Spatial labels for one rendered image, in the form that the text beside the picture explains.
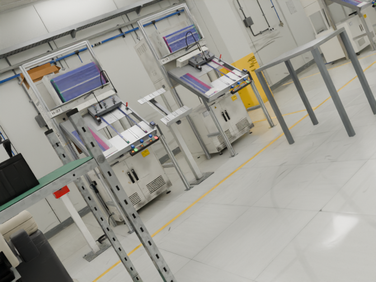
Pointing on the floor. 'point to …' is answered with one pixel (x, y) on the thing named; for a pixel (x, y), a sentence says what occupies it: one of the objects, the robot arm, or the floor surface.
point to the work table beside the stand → (322, 77)
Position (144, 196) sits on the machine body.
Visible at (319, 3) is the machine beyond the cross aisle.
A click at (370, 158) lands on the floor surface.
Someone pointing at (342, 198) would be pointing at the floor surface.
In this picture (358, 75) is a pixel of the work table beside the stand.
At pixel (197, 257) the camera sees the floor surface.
